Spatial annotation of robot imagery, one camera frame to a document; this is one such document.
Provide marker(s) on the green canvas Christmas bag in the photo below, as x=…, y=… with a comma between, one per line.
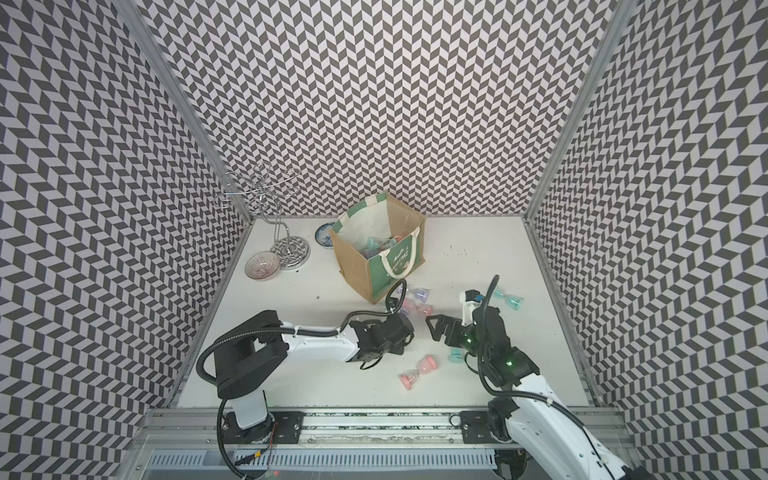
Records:
x=380, y=215

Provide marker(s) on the blue white ceramic bowl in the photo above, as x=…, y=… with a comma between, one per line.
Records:
x=323, y=235

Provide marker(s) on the pink hourglass front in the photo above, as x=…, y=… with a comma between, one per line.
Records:
x=425, y=366

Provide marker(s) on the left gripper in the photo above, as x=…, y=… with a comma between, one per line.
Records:
x=400, y=348

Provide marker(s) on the silver wire stand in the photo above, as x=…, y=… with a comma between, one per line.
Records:
x=266, y=199

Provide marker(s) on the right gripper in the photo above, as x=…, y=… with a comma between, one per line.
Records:
x=455, y=326

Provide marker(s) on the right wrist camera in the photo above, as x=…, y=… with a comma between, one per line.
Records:
x=470, y=301

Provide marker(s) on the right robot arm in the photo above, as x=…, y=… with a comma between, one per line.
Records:
x=524, y=408

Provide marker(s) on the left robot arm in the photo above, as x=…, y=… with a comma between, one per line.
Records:
x=240, y=361

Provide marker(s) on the purple hourglass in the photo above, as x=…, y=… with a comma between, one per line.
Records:
x=417, y=293

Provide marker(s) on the metal base rail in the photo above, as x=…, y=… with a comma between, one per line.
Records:
x=339, y=427

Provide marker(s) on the pink glass bowl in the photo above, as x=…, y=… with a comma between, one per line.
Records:
x=262, y=266

